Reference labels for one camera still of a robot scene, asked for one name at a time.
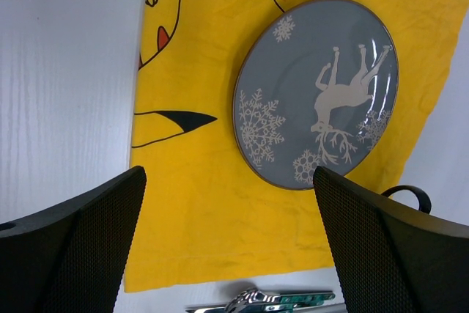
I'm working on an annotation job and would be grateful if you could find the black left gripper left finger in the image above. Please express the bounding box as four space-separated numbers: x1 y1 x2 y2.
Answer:
1 166 147 312

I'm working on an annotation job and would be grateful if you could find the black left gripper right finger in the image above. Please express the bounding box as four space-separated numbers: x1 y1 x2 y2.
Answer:
313 167 468 312

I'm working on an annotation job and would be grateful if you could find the dark green mug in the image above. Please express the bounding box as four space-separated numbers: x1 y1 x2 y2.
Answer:
381 185 432 214

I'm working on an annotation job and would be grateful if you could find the yellow Pikachu cloth placemat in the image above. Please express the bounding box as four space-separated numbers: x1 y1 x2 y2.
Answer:
125 0 468 292

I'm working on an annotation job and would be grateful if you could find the spoon with green handle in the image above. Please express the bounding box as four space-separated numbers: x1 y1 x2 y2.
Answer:
224 287 336 313

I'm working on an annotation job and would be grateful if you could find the grey reindeer plate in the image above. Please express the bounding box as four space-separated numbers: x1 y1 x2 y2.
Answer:
232 0 399 191

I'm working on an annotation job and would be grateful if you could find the knife with green handle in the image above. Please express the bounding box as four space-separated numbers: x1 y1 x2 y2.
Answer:
185 303 348 313

